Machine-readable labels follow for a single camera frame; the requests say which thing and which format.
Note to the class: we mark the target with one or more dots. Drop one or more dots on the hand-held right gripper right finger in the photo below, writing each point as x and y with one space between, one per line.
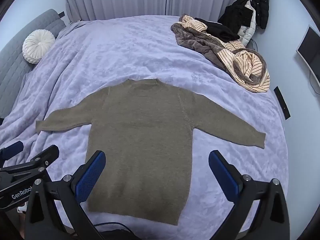
223 177

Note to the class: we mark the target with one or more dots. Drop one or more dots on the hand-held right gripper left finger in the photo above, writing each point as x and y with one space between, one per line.
91 177

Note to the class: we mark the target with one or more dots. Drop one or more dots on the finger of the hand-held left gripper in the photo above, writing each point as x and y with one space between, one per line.
45 156
12 150

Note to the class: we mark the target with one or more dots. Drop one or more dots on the olive knit sweater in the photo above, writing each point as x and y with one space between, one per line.
140 142

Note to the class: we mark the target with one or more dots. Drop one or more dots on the grey quilted headboard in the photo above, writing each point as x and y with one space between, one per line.
12 67

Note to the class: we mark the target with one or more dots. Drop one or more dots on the black power strip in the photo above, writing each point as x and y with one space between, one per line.
282 102

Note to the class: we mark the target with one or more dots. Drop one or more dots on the round white pleated pillow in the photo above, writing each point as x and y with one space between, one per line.
38 45

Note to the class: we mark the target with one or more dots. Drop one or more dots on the striped beige brown garment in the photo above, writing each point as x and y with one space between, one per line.
250 62

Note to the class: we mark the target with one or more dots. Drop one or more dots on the lavender fleece blanket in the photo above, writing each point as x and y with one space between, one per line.
112 55

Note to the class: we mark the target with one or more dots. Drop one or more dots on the white puffer jacket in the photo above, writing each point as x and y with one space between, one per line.
246 33

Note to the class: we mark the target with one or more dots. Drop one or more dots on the black folded garment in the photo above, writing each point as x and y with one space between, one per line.
217 28

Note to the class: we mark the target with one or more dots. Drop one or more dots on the computer monitor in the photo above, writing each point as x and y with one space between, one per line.
311 47

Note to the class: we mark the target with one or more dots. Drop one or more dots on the black hanging jacket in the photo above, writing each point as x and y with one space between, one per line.
261 5

